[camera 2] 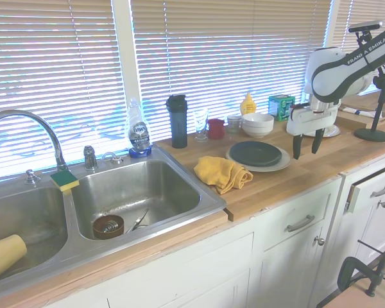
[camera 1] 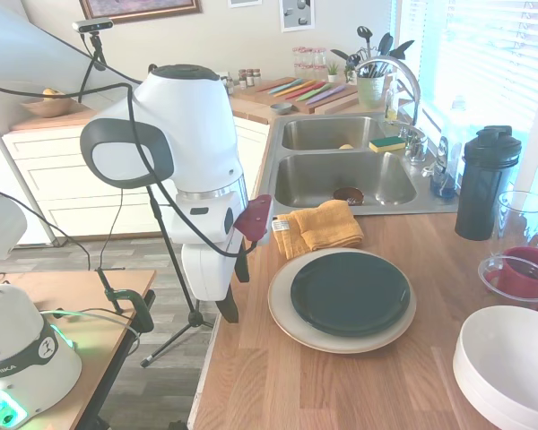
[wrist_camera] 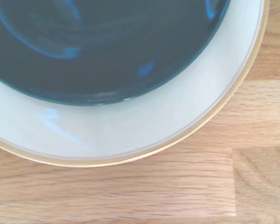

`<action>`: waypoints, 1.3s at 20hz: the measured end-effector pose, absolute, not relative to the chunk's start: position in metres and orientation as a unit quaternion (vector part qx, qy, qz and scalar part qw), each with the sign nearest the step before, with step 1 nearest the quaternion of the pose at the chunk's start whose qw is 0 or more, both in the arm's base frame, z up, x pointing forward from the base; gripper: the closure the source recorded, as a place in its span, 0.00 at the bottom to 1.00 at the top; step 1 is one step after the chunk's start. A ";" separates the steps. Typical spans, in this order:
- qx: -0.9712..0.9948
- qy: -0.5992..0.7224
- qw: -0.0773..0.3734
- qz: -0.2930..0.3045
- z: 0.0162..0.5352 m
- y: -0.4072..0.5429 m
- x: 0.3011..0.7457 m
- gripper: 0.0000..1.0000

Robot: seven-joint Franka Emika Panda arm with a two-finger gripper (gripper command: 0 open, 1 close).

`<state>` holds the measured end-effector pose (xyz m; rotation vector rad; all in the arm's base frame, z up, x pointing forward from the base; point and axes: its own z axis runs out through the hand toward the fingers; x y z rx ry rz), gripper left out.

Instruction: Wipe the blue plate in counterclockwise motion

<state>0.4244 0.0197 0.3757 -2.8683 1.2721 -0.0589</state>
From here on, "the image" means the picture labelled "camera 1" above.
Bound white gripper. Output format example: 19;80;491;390
167;190;251;325

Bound yellow terry cloth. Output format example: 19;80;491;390
272;199;366;262

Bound large beige plate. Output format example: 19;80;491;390
267;247;418;355

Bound dark blue plate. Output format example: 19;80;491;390
290;250;412;338

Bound black tripod stand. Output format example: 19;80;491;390
77;32;219;369

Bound dark green C-clamp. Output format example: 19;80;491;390
95;265;156;335

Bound wooden robot mounting table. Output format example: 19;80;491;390
0;268;159;430

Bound brown bowl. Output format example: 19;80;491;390
332;185;366;208

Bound stainless steel double sink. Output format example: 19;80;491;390
253;112;461;219

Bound white panelled cabinet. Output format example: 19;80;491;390
1;115;273;248

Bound yellow knife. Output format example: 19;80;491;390
273;79;306;98

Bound teal knife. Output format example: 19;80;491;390
267;78;298;95

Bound orange knife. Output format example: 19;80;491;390
282;81;317;101

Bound yellow and green sponge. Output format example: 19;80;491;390
369;136;407;155

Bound green knife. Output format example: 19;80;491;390
295;82;329;103

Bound purple knife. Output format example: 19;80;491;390
305;84;343;107

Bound wooden cutting board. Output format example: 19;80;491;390
238;75;360;116

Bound clear dish soap bottle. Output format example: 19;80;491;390
429;96;470;201

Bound glass jar red-checked lid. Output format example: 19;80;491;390
292;46;307;81
313;45;328;80
302;46;317;81

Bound small potted plant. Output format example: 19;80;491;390
324;59;343;84

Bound pale green utensil holder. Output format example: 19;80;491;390
355;74;387;110

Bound yellow liquid soap bottle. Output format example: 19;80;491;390
383;73;401;124

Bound small glass jar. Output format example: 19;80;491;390
476;252;538;311

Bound black serving spoon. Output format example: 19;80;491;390
329;47;360;69

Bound wooden fruit bowl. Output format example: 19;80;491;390
19;94;74;119

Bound chrome gooseneck faucet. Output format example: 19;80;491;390
354;56;428;135

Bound black shaker bottle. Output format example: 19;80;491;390
454;125;523;242

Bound white ceramic bowl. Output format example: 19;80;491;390
454;371;538;430
452;305;538;407

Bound white poster grey shapes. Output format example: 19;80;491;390
279;0;317;34

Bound black slotted spoon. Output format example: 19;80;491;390
356;24;375;65

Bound black spatula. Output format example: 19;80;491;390
376;31;395;65

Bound red mug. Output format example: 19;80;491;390
494;245;538;313

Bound black wide turner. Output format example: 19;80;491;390
386;39;416;63

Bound wooden framed picture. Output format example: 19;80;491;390
77;0;204;25

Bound clear drinking glass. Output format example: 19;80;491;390
496;190;538;253

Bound white window blind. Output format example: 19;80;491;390
394;0;538;151

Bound dark red camera mount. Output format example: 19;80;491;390
234;193;273;247

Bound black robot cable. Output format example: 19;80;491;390
0;66;257;261

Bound chrome faucet handle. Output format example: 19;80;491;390
404;132;430;165

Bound grey stereo camera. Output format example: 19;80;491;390
72;18;114;35

